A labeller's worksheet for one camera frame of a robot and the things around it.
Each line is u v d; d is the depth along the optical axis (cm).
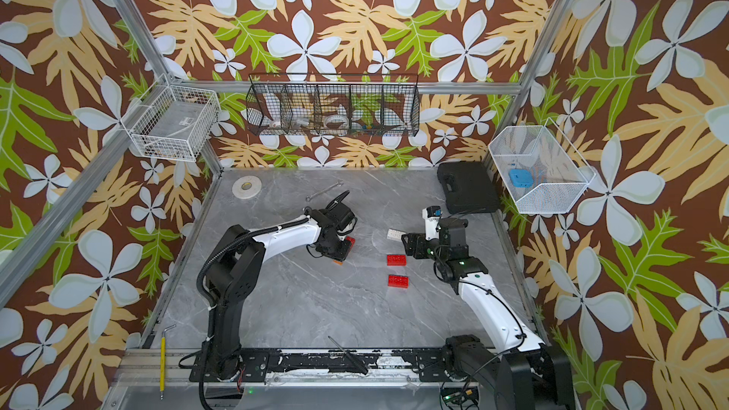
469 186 108
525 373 39
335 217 77
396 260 93
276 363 75
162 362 75
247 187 115
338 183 116
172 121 87
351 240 95
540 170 84
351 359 75
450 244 63
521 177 82
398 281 88
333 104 96
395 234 98
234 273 52
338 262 91
